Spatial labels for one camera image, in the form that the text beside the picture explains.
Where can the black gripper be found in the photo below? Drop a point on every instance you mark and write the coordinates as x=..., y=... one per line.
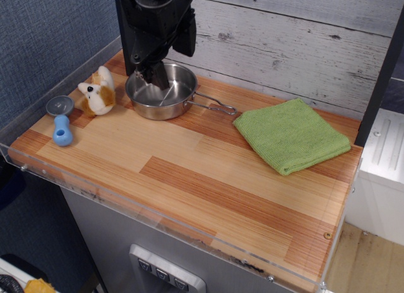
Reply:
x=171, y=24

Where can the stainless steel pan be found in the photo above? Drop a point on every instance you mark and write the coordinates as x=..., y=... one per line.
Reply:
x=153, y=103

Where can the green folded cloth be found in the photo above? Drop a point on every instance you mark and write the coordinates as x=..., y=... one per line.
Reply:
x=291, y=136

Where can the plush corgi toy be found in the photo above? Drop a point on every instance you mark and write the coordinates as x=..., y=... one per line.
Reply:
x=100, y=95

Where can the blue grey toy scoop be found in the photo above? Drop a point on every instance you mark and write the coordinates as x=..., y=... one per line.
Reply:
x=60, y=107

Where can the grey cabinet with buttons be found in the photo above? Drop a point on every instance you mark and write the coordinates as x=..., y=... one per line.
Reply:
x=131, y=256

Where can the white aluminium side unit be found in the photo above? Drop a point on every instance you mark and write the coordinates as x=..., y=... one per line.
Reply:
x=376, y=202

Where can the black vertical post right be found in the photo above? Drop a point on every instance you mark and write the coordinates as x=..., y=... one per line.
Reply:
x=381, y=85

